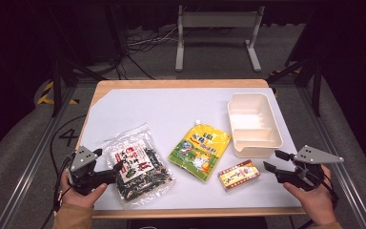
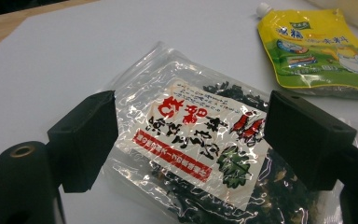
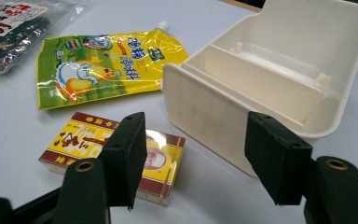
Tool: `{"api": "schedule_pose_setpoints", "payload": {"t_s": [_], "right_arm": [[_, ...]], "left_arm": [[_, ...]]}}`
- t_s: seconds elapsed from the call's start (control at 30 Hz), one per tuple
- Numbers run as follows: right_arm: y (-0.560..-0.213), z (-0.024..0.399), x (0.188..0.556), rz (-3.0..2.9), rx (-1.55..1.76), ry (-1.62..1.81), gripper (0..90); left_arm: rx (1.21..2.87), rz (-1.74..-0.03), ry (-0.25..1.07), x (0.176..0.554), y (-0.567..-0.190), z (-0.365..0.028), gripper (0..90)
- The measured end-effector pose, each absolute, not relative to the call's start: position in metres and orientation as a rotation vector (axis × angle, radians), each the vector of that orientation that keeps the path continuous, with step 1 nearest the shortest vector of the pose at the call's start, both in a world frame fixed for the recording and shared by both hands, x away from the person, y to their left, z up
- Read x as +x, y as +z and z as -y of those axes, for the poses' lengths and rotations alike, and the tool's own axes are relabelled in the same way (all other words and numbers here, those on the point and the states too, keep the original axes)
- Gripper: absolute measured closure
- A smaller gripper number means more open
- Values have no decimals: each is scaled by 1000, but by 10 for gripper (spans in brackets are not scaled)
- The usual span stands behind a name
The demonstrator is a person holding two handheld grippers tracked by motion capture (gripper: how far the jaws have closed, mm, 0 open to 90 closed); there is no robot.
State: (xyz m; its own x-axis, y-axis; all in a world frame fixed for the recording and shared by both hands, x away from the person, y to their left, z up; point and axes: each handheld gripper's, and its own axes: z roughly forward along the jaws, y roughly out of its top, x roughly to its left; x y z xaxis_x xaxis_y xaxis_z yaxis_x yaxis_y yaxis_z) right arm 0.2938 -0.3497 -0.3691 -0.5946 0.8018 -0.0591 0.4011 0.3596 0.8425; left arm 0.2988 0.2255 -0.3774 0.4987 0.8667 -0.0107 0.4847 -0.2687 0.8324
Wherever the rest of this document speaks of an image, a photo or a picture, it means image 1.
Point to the white table mat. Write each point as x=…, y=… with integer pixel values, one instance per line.
x=165, y=108

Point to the yellow black hazard tape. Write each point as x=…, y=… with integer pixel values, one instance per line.
x=46, y=93

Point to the white plastic container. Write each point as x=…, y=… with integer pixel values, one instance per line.
x=254, y=127

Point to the person's left hand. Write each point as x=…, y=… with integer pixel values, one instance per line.
x=79, y=199

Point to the yellow spouted pouch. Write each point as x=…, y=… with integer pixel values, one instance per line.
x=200, y=149

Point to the grey metal stand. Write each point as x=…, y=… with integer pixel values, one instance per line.
x=219, y=19

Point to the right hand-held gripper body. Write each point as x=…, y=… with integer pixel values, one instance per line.
x=314, y=156

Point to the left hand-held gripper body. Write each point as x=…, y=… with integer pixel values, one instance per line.
x=82, y=159

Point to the black metal stand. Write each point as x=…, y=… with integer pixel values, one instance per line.
x=316, y=82
x=56, y=82

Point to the person's right hand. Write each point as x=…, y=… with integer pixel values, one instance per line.
x=317, y=205

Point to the clear dried seaweed bag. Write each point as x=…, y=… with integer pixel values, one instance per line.
x=143, y=165

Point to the small red yellow box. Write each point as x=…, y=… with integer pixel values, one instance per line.
x=239, y=175

